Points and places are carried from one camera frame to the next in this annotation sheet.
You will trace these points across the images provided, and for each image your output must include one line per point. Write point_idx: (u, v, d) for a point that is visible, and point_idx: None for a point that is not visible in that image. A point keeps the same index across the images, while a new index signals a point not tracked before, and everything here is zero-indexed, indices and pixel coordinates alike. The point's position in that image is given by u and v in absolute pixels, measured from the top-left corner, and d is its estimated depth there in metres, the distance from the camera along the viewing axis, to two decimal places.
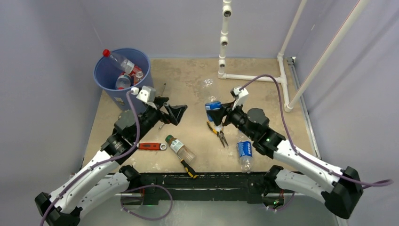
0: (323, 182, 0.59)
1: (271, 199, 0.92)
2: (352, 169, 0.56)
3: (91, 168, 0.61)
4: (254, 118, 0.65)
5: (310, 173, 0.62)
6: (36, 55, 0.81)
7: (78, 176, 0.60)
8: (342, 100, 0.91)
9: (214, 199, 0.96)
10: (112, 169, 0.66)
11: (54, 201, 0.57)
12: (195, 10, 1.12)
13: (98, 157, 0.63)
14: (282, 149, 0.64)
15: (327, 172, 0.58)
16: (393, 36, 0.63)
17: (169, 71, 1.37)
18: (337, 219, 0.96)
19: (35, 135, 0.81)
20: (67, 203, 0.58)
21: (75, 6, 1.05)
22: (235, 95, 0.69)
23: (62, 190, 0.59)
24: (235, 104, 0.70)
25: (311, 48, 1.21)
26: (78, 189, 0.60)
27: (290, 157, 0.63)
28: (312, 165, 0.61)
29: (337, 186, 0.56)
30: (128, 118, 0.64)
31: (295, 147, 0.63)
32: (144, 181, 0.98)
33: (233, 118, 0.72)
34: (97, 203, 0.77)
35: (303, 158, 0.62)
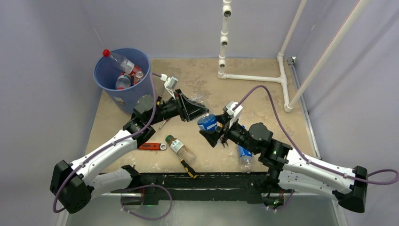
0: (338, 187, 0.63)
1: (272, 199, 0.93)
2: (360, 168, 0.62)
3: (115, 142, 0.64)
4: (258, 135, 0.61)
5: (324, 178, 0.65)
6: (36, 55, 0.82)
7: (101, 148, 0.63)
8: (342, 100, 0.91)
9: (214, 199, 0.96)
10: (131, 148, 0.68)
11: (77, 168, 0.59)
12: (195, 10, 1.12)
13: (120, 133, 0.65)
14: (292, 161, 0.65)
15: (342, 176, 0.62)
16: (393, 36, 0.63)
17: (169, 71, 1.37)
18: (337, 219, 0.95)
19: (35, 135, 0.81)
20: (88, 173, 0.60)
21: (75, 6, 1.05)
22: (229, 115, 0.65)
23: (84, 160, 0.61)
24: (231, 122, 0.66)
25: (311, 48, 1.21)
26: (100, 161, 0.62)
27: (301, 166, 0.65)
28: (325, 172, 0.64)
29: (355, 189, 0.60)
30: (146, 103, 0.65)
31: (305, 156, 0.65)
32: (144, 181, 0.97)
33: (232, 137, 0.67)
34: (102, 190, 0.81)
35: (314, 165, 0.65)
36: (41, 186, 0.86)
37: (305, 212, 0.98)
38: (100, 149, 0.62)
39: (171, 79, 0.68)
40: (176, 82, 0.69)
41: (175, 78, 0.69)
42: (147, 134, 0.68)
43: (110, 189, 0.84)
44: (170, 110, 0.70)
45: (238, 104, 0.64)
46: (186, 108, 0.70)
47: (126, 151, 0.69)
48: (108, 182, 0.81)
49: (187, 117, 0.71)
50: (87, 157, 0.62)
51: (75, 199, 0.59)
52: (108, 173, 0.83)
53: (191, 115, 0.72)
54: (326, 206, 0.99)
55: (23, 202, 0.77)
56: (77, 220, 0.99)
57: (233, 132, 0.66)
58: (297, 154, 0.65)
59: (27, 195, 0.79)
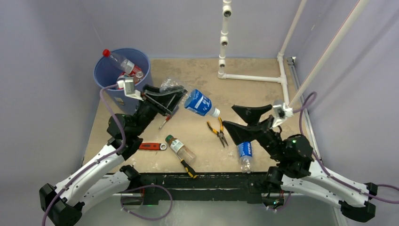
0: (351, 200, 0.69)
1: (272, 199, 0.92)
2: (373, 185, 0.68)
3: (97, 161, 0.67)
4: (304, 152, 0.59)
5: (340, 192, 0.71)
6: (36, 54, 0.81)
7: (83, 169, 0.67)
8: (342, 100, 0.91)
9: (214, 199, 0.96)
10: (118, 163, 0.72)
11: (60, 191, 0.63)
12: (195, 10, 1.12)
13: (103, 150, 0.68)
14: (315, 173, 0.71)
15: (358, 193, 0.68)
16: (393, 36, 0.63)
17: (169, 71, 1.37)
18: (337, 220, 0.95)
19: (35, 135, 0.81)
20: (72, 194, 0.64)
21: (75, 6, 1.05)
22: (283, 115, 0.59)
23: (67, 182, 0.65)
24: (275, 124, 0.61)
25: (311, 48, 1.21)
26: (83, 181, 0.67)
27: (322, 179, 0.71)
28: (343, 186, 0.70)
29: (369, 205, 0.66)
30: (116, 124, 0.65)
31: (327, 170, 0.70)
32: (144, 181, 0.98)
33: (264, 138, 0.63)
34: (97, 200, 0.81)
35: (333, 179, 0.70)
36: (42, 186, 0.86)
37: (305, 212, 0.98)
38: (83, 170, 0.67)
39: (127, 83, 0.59)
40: (132, 84, 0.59)
41: (129, 80, 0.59)
42: (133, 146, 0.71)
43: (107, 195, 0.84)
44: (146, 113, 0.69)
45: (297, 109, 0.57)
46: (158, 100, 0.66)
47: (113, 166, 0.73)
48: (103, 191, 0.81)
49: (168, 109, 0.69)
50: (70, 179, 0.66)
51: (64, 219, 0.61)
52: (103, 181, 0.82)
53: (169, 105, 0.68)
54: (326, 206, 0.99)
55: (23, 202, 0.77)
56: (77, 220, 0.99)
57: (268, 134, 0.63)
58: (320, 167, 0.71)
59: (27, 195, 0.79)
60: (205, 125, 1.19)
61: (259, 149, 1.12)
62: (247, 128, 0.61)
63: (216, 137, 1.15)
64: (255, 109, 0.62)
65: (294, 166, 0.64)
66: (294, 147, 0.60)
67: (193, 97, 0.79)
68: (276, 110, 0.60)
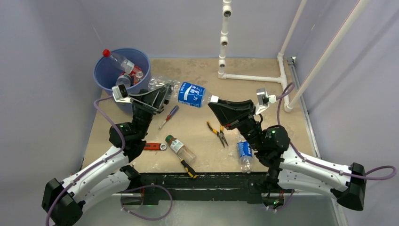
0: (335, 184, 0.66)
1: (272, 199, 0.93)
2: (357, 165, 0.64)
3: (105, 159, 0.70)
4: (282, 142, 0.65)
5: (321, 176, 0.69)
6: (37, 54, 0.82)
7: (91, 166, 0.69)
8: (342, 100, 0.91)
9: (214, 199, 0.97)
10: (122, 164, 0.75)
11: (68, 185, 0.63)
12: (195, 10, 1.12)
13: (111, 150, 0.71)
14: (289, 159, 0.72)
15: (338, 173, 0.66)
16: (393, 37, 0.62)
17: (169, 71, 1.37)
18: (337, 219, 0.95)
19: (34, 134, 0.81)
20: (79, 189, 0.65)
21: (75, 6, 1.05)
22: (267, 102, 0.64)
23: (75, 178, 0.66)
24: (257, 112, 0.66)
25: (311, 48, 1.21)
26: (90, 179, 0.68)
27: (298, 164, 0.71)
28: (322, 169, 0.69)
29: (351, 186, 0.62)
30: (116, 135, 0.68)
31: (300, 155, 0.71)
32: (144, 181, 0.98)
33: (245, 126, 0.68)
34: (96, 200, 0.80)
35: (309, 163, 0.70)
36: (42, 186, 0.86)
37: (304, 212, 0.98)
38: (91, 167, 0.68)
39: (116, 89, 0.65)
40: (118, 89, 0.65)
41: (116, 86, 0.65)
42: (139, 148, 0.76)
43: (107, 195, 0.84)
44: (141, 116, 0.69)
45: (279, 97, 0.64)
46: (147, 100, 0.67)
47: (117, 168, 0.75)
48: (103, 191, 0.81)
49: (155, 107, 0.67)
50: (78, 175, 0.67)
51: (66, 215, 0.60)
52: (103, 181, 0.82)
53: (155, 102, 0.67)
54: (326, 206, 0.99)
55: (24, 202, 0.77)
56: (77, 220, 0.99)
57: (249, 122, 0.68)
58: (294, 153, 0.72)
59: (28, 195, 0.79)
60: (205, 125, 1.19)
61: None
62: (234, 108, 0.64)
63: (216, 137, 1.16)
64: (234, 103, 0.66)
65: (270, 156, 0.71)
66: (272, 137, 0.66)
67: (180, 90, 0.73)
68: (260, 97, 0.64)
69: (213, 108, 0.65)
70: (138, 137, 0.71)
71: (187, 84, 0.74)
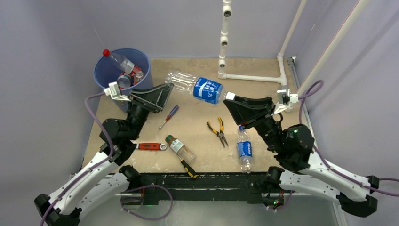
0: (352, 194, 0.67)
1: (272, 199, 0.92)
2: (375, 178, 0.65)
3: (90, 169, 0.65)
4: (306, 142, 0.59)
5: (341, 185, 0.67)
6: (36, 54, 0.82)
7: (76, 178, 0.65)
8: (342, 100, 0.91)
9: (214, 198, 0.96)
10: (112, 169, 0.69)
11: (53, 202, 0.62)
12: (195, 10, 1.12)
13: (95, 158, 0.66)
14: (314, 166, 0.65)
15: (359, 186, 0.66)
16: (393, 37, 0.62)
17: (169, 71, 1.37)
18: (337, 219, 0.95)
19: (35, 134, 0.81)
20: (66, 205, 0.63)
21: (75, 6, 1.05)
22: (287, 101, 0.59)
23: (60, 193, 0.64)
24: (276, 111, 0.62)
25: (311, 48, 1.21)
26: (76, 192, 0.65)
27: (322, 172, 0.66)
28: (344, 180, 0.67)
29: (371, 199, 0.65)
30: (112, 129, 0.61)
31: (326, 163, 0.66)
32: (144, 181, 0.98)
33: (263, 126, 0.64)
34: (96, 205, 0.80)
35: (334, 172, 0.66)
36: (42, 186, 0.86)
37: (305, 212, 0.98)
38: (75, 180, 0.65)
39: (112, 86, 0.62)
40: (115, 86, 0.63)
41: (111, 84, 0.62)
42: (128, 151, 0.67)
43: (107, 198, 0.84)
44: (138, 116, 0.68)
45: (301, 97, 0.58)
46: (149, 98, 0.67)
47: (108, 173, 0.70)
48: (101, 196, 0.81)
49: (158, 105, 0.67)
50: (63, 189, 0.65)
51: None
52: (101, 184, 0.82)
53: (158, 101, 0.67)
54: (325, 205, 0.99)
55: (23, 202, 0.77)
56: None
57: (267, 122, 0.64)
58: (319, 159, 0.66)
59: (28, 196, 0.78)
60: (205, 125, 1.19)
61: (259, 149, 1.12)
62: (251, 107, 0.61)
63: (216, 137, 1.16)
64: (252, 100, 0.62)
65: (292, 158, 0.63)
66: (296, 137, 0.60)
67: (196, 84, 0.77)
68: (281, 95, 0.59)
69: (228, 106, 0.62)
70: (131, 135, 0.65)
71: (203, 80, 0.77)
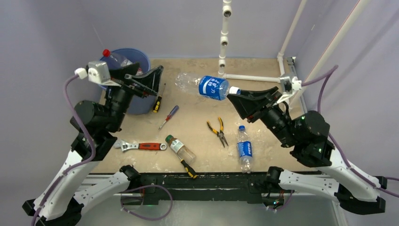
0: (363, 195, 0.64)
1: (272, 199, 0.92)
2: (385, 180, 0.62)
3: (63, 174, 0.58)
4: (316, 129, 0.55)
5: (356, 186, 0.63)
6: (36, 54, 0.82)
7: (52, 184, 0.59)
8: (342, 100, 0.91)
9: (214, 199, 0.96)
10: (90, 166, 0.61)
11: (37, 211, 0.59)
12: (195, 10, 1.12)
13: (69, 159, 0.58)
14: (334, 164, 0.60)
15: (372, 187, 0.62)
16: (393, 37, 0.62)
17: (169, 71, 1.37)
18: (337, 219, 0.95)
19: (35, 134, 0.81)
20: (50, 211, 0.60)
21: (75, 6, 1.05)
22: (291, 88, 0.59)
23: (42, 200, 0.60)
24: (281, 99, 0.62)
25: (311, 48, 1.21)
26: (56, 197, 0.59)
27: (341, 171, 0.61)
28: (361, 181, 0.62)
29: (381, 202, 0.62)
30: (86, 110, 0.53)
31: (348, 162, 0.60)
32: (144, 181, 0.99)
33: (268, 118, 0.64)
34: (97, 201, 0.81)
35: (352, 172, 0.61)
36: (41, 186, 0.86)
37: (305, 212, 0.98)
38: (52, 186, 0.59)
39: (89, 65, 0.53)
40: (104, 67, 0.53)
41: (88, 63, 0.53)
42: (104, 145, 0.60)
43: (108, 196, 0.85)
44: (124, 100, 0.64)
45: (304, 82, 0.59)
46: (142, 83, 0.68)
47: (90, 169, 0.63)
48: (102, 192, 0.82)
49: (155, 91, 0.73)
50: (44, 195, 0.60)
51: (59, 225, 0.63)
52: (103, 182, 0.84)
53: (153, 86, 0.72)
54: (326, 205, 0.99)
55: (23, 202, 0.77)
56: None
57: (271, 113, 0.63)
58: (340, 157, 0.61)
59: (27, 196, 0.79)
60: (206, 125, 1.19)
61: (259, 149, 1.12)
62: (253, 98, 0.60)
63: (216, 137, 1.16)
64: (257, 93, 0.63)
65: (309, 151, 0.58)
66: (304, 124, 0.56)
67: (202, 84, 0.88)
68: (284, 82, 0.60)
69: (231, 100, 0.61)
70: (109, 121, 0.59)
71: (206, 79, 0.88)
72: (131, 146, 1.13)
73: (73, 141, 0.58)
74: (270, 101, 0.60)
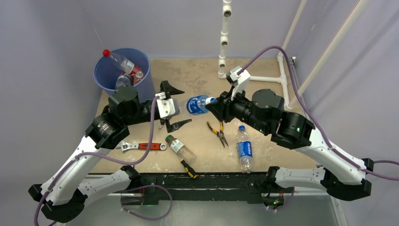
0: (348, 178, 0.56)
1: (272, 199, 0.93)
2: (370, 161, 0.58)
3: (75, 159, 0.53)
4: (265, 103, 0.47)
5: (339, 169, 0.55)
6: (37, 55, 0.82)
7: (63, 169, 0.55)
8: (342, 100, 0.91)
9: (214, 199, 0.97)
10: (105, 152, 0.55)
11: (44, 195, 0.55)
12: (195, 10, 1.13)
13: (83, 144, 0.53)
14: (315, 143, 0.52)
15: (356, 169, 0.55)
16: (392, 37, 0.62)
17: (169, 71, 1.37)
18: (337, 219, 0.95)
19: (35, 134, 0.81)
20: (58, 196, 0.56)
21: (75, 6, 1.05)
22: (233, 81, 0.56)
23: (51, 184, 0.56)
24: (234, 92, 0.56)
25: (311, 48, 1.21)
26: (66, 183, 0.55)
27: (323, 152, 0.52)
28: (343, 162, 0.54)
29: (366, 183, 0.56)
30: (128, 92, 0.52)
31: (329, 141, 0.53)
32: (144, 181, 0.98)
33: (234, 111, 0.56)
34: (97, 195, 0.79)
35: (335, 153, 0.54)
36: None
37: (305, 212, 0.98)
38: (62, 171, 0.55)
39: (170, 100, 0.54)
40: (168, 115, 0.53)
41: (167, 81, 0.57)
42: (119, 134, 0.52)
43: (108, 191, 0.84)
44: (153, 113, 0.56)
45: (243, 68, 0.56)
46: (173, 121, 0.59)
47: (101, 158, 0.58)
48: (105, 187, 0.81)
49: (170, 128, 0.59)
50: (53, 179, 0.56)
51: (62, 215, 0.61)
52: (105, 178, 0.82)
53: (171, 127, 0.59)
54: (325, 205, 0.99)
55: (23, 202, 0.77)
56: (77, 220, 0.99)
57: (236, 106, 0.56)
58: (321, 136, 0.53)
59: (27, 196, 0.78)
60: (205, 125, 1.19)
61: (259, 149, 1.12)
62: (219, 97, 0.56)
63: (216, 137, 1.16)
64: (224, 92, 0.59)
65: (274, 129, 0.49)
66: (252, 102, 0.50)
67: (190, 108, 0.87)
68: (227, 75, 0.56)
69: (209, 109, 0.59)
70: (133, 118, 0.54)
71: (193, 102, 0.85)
72: (131, 146, 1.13)
73: (88, 127, 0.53)
74: (224, 95, 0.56)
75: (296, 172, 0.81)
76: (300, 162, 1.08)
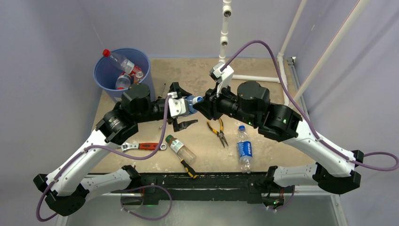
0: (337, 170, 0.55)
1: (272, 199, 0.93)
2: (360, 153, 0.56)
3: (84, 151, 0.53)
4: (249, 94, 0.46)
5: (327, 160, 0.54)
6: (36, 55, 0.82)
7: (70, 160, 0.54)
8: (342, 100, 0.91)
9: (214, 199, 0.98)
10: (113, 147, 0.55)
11: (50, 185, 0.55)
12: (195, 10, 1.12)
13: (93, 137, 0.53)
14: (301, 134, 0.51)
15: (345, 161, 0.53)
16: (392, 37, 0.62)
17: (169, 71, 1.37)
18: (337, 219, 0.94)
19: (34, 134, 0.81)
20: (62, 186, 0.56)
21: (75, 6, 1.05)
22: (217, 77, 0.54)
23: (57, 174, 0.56)
24: (219, 89, 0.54)
25: (311, 48, 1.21)
26: (71, 175, 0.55)
27: (310, 143, 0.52)
28: (332, 154, 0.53)
29: (355, 175, 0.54)
30: (141, 90, 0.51)
31: (317, 133, 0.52)
32: (144, 181, 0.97)
33: (221, 107, 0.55)
34: (97, 191, 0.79)
35: (323, 144, 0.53)
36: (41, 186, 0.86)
37: (305, 212, 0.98)
38: (70, 162, 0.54)
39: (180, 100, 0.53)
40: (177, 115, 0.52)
41: (178, 83, 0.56)
42: (129, 130, 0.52)
43: (108, 189, 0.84)
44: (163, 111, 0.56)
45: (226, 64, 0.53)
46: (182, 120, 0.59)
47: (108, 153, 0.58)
48: (105, 185, 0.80)
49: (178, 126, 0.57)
50: (60, 170, 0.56)
51: (65, 206, 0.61)
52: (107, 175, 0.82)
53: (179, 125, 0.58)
54: (325, 205, 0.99)
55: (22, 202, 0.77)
56: (76, 220, 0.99)
57: (223, 101, 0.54)
58: (308, 127, 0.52)
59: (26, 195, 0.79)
60: (205, 125, 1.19)
61: (259, 149, 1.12)
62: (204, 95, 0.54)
63: (216, 137, 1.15)
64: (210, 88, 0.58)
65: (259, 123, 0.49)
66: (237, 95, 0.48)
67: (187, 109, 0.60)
68: (211, 73, 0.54)
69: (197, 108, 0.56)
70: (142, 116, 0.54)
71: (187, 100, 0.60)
72: (131, 146, 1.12)
73: (99, 121, 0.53)
74: (209, 93, 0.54)
75: (291, 170, 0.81)
76: (300, 162, 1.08)
